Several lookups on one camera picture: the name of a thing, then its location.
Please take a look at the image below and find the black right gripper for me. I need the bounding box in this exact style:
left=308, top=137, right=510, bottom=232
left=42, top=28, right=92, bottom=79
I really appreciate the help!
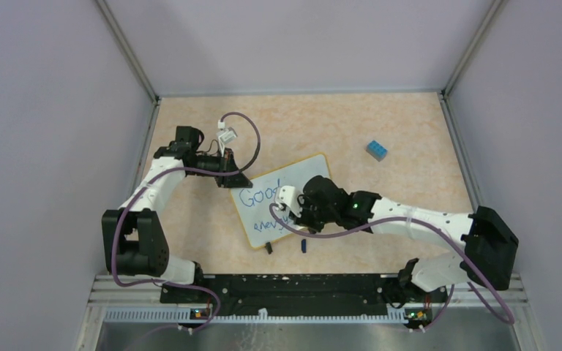
left=289, top=194, right=337, bottom=233

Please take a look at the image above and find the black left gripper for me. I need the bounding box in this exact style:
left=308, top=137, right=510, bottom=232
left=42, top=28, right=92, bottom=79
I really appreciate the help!
left=189, top=147, right=252, bottom=189

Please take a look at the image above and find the yellow framed whiteboard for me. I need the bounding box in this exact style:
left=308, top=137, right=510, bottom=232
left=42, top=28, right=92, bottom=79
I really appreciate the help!
left=230, top=153, right=331, bottom=249

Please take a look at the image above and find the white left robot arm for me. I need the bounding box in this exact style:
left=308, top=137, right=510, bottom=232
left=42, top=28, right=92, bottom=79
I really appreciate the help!
left=101, top=126, right=252, bottom=302

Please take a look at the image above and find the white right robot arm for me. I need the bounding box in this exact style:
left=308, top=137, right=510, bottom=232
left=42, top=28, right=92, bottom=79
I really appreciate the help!
left=276, top=175, right=519, bottom=301

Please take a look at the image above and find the light blue toy brick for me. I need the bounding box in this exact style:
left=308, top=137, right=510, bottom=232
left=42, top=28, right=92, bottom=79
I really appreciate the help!
left=366, top=140, right=388, bottom=162

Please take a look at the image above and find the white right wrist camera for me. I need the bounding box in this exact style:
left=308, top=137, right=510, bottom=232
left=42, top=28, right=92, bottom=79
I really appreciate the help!
left=274, top=186, right=302, bottom=218

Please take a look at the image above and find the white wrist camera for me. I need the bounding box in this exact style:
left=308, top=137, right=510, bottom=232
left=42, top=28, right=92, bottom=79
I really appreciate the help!
left=217, top=121, right=237, bottom=155
left=274, top=186, right=302, bottom=218

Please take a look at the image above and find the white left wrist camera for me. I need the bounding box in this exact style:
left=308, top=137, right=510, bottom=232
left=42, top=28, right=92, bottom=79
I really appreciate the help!
left=217, top=121, right=237, bottom=155

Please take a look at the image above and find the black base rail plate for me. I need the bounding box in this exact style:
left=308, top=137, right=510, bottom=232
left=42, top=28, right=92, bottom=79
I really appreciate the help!
left=160, top=273, right=447, bottom=317

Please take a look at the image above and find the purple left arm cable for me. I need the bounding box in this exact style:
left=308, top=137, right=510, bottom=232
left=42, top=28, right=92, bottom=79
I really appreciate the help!
left=110, top=111, right=263, bottom=335

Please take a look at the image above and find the white slotted cable duct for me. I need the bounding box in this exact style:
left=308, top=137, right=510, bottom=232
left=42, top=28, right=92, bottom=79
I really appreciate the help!
left=104, top=307, right=408, bottom=324

